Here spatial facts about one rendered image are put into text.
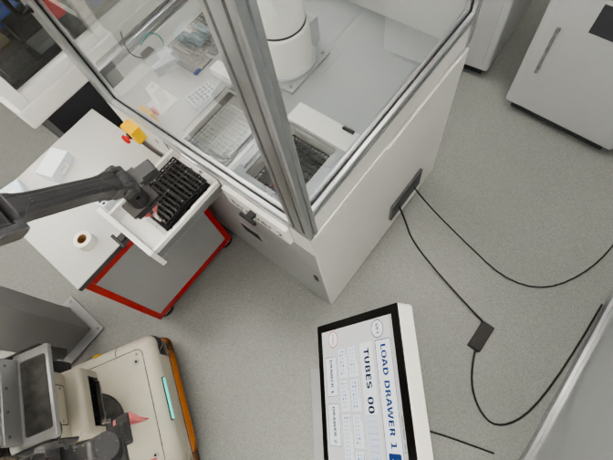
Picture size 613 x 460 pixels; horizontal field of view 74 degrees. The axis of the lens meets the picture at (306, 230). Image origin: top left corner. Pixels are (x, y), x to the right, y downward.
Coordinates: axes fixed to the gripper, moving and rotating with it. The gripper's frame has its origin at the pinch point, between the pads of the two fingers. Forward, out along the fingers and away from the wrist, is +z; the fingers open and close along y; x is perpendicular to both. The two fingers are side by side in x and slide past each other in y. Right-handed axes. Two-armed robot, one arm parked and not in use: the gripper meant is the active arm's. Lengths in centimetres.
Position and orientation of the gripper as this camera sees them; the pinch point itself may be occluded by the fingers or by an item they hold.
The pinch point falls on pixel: (152, 213)
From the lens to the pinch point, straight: 141.9
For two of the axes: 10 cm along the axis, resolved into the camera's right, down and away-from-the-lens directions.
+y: -6.5, 7.2, -2.4
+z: 0.9, 3.9, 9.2
